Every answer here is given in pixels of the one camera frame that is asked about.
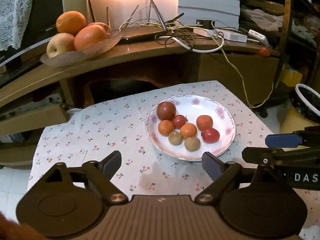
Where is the brown kiwi fruit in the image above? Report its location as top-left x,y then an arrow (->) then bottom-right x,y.
168,131 -> 182,146
184,137 -> 201,152

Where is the white round bucket rim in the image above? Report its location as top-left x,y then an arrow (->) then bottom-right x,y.
295,83 -> 319,116

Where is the red tomato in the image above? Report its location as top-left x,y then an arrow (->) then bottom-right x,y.
171,115 -> 187,129
201,128 -> 220,143

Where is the curved wooden desk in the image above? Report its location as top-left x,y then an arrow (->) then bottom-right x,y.
1,41 -> 280,109

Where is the dark red plum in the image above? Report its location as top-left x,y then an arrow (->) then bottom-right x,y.
157,102 -> 176,120

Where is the white floral ceramic plate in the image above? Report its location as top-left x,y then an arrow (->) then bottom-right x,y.
145,94 -> 236,161

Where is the large orange top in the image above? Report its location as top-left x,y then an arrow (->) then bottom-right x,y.
56,11 -> 87,36

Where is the red apple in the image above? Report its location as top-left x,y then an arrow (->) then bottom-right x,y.
88,22 -> 112,38

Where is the yellow apple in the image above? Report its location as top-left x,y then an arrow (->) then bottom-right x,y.
46,33 -> 75,59

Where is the white remote control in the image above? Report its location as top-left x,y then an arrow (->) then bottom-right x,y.
248,29 -> 269,47

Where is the cherry print white tablecloth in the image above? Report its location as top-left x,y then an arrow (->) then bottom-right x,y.
26,80 -> 320,240

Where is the white lace curtain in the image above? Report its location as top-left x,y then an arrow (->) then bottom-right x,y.
1,0 -> 33,50

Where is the yellow cable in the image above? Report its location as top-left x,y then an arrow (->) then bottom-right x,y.
119,19 -> 275,108

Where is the black power adapter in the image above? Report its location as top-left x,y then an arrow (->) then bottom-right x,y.
196,19 -> 215,30

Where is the large orange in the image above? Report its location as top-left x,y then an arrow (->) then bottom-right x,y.
56,11 -> 87,36
74,24 -> 108,50

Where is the small red object on desk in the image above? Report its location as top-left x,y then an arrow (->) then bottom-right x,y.
258,47 -> 271,57

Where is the white power strip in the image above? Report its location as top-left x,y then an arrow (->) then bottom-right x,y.
193,28 -> 247,43

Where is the black wifi router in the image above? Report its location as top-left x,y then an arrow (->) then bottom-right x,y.
119,0 -> 184,44

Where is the glass fruit dish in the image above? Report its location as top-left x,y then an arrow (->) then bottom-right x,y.
40,31 -> 123,67

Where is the large orange front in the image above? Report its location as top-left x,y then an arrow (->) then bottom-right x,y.
74,24 -> 108,50

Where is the white cable loop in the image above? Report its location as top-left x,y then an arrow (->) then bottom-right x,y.
159,28 -> 225,54

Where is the small orange tangerine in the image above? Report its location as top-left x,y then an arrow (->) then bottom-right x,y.
158,120 -> 174,137
196,115 -> 213,132
180,123 -> 197,140

